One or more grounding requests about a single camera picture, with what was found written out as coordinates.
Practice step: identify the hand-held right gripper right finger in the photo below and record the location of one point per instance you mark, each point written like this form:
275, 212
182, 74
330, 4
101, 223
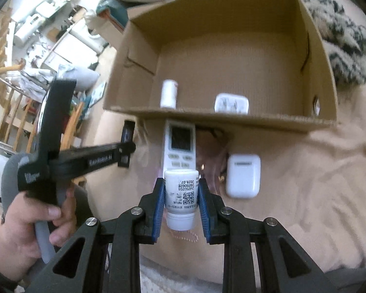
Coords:
204, 210

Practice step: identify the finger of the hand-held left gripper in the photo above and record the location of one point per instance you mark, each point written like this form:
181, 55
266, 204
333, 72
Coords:
126, 148

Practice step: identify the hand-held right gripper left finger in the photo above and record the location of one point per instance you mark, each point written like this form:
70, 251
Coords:
158, 207

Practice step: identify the dark blue small box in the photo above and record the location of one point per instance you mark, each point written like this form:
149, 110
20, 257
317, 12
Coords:
128, 131

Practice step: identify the white labelled medicine bottle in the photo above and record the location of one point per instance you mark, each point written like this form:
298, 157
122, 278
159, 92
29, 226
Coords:
181, 189

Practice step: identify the white earbuds case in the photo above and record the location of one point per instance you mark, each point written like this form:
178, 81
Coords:
243, 177

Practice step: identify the white remote control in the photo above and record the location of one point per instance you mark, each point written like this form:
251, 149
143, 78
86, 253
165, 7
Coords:
178, 146

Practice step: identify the small white bottle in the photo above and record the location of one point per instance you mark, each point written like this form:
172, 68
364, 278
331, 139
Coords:
169, 94

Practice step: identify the white power adapter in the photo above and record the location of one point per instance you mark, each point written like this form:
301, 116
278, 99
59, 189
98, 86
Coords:
231, 103

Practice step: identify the cardboard box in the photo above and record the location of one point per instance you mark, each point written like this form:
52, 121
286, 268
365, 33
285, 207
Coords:
231, 52

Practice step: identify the person's left hand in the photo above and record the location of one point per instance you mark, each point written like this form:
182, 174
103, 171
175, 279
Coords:
15, 222

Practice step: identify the wooden chair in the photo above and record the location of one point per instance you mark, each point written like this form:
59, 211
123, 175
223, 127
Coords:
21, 119

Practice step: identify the grey cushion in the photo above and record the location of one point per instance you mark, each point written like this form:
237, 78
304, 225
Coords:
79, 77

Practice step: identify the white cabinet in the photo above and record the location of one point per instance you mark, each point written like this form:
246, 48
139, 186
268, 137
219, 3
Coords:
70, 42

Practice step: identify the beige bed sheet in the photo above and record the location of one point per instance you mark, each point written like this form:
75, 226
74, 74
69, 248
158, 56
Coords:
308, 189

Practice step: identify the white appliance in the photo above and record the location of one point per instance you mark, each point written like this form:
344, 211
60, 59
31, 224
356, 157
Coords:
29, 29

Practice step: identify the teal cushion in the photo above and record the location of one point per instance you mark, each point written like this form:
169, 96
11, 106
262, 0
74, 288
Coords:
109, 9

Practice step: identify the black patterned fleece blanket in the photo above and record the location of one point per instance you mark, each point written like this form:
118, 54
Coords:
338, 36

